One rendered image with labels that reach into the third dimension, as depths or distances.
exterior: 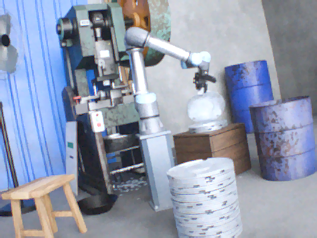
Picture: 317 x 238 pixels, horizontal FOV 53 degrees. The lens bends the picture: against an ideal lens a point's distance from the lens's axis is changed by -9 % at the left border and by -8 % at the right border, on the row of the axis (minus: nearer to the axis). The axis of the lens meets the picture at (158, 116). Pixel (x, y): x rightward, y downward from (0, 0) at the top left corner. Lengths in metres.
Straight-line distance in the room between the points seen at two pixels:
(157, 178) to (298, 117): 0.92
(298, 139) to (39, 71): 2.75
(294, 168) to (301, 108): 0.37
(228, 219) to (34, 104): 2.74
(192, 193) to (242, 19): 4.25
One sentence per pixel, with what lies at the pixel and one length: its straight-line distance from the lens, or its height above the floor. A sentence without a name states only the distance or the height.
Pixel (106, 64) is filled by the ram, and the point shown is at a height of 0.97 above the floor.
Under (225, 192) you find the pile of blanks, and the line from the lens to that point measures 1.41.
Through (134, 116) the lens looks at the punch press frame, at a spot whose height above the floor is 0.54.
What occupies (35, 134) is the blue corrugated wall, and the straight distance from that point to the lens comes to 3.76.
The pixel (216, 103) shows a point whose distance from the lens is 2.53.
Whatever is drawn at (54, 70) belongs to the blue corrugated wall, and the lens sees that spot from 3.86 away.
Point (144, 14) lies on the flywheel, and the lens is 2.86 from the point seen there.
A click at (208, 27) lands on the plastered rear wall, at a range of 4.91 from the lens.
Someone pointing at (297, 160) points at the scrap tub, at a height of 0.12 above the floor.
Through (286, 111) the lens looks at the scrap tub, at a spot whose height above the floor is 0.43.
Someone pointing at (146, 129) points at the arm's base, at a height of 0.48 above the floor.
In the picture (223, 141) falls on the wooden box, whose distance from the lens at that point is 2.38.
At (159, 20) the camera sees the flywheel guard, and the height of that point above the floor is 1.22.
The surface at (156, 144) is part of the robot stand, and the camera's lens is 1.96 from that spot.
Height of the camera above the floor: 0.64
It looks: 3 degrees down
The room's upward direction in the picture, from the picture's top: 11 degrees counter-clockwise
